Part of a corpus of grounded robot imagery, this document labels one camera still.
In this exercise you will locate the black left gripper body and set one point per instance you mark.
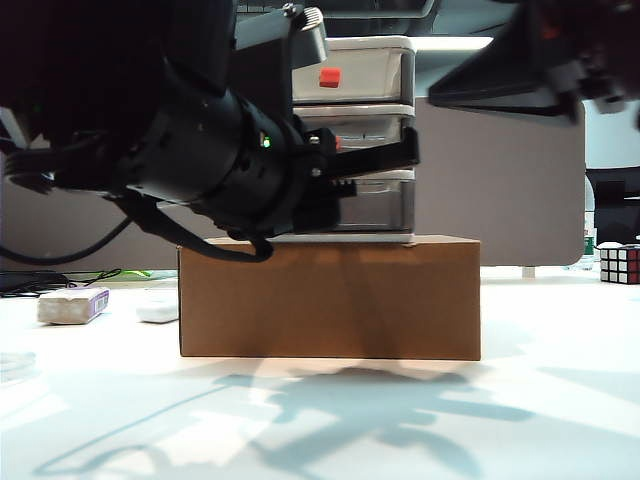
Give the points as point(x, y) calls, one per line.
point(315, 200)

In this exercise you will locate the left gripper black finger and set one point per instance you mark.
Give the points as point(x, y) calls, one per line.
point(412, 147)

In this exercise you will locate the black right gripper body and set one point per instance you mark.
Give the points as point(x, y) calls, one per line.
point(515, 75)

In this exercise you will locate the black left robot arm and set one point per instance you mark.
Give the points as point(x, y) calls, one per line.
point(125, 100)

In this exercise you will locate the ceiling light strip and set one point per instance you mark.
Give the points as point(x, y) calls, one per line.
point(450, 43)

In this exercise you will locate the grey desk partition panel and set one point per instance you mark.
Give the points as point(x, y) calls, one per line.
point(500, 190)

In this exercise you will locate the brown cardboard box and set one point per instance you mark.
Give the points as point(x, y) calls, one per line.
point(325, 300)

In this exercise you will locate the green flat packet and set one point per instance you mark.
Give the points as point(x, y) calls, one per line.
point(140, 274)

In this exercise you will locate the white oval plastic case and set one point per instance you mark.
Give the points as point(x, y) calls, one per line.
point(157, 312)

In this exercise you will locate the rubik's cube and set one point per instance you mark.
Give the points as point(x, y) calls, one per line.
point(620, 265)

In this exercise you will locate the white purple tissue pack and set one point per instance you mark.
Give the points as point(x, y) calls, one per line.
point(70, 306)

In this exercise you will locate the black mouse pad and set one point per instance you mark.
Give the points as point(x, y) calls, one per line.
point(25, 282)

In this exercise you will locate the white plastic drawer cabinet frame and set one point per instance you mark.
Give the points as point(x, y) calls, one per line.
point(370, 44)

